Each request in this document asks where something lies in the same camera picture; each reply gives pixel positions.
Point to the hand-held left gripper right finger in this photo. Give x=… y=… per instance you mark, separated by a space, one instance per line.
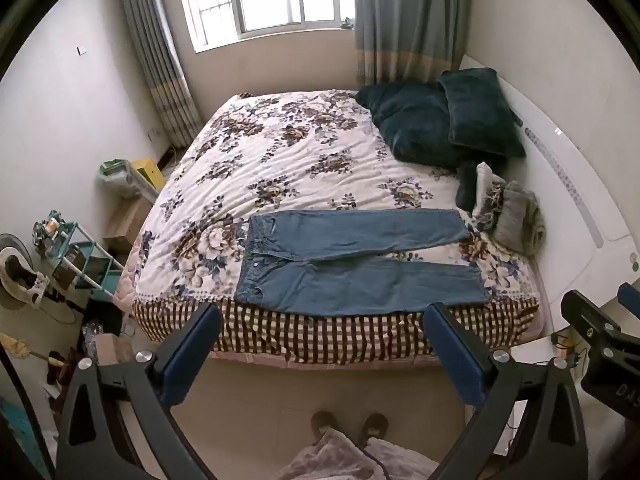
x=452 y=355

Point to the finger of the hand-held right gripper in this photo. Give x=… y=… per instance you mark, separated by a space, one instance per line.
x=631 y=297
x=592 y=317

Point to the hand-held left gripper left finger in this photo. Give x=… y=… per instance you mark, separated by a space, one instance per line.
x=187 y=355

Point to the blue denim pants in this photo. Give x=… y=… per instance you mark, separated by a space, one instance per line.
x=350 y=285

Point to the person's right shoe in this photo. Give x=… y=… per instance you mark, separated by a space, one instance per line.
x=375 y=427

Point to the person's shoe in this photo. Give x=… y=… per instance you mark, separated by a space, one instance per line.
x=375 y=427
x=322 y=425

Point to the white headboard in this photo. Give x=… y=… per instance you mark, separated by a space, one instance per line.
x=565 y=200

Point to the grey folded sweater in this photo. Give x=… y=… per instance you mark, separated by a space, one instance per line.
x=520 y=220

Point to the brown checked bed sheet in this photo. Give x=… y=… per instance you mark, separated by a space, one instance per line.
x=325 y=332

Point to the teal shelf rack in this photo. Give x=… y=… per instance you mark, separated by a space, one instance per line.
x=85 y=260

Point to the person's left shoe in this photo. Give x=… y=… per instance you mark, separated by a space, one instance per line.
x=322 y=425

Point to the patterned knit cloth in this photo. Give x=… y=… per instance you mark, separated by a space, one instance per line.
x=490 y=207

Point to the person's pink fleece clothing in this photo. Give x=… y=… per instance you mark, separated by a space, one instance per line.
x=330 y=460

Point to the dark folded cloth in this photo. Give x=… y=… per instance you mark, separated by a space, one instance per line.
x=467 y=187

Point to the white folded cloth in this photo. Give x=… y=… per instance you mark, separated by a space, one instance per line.
x=487 y=177

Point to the yellow box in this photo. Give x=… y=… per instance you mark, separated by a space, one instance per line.
x=149 y=174

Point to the standing fan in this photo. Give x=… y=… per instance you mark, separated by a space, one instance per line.
x=20 y=275

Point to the green and white plastic bag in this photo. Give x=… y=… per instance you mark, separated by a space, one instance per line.
x=117 y=177

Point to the floral quilt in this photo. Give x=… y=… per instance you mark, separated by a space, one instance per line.
x=300 y=160

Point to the small dark green pillow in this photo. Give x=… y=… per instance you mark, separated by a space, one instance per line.
x=482 y=110

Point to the large dark green pillow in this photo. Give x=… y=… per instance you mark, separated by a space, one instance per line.
x=415 y=120

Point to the grey striped curtain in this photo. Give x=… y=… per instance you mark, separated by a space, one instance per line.
x=410 y=20
x=155 y=60

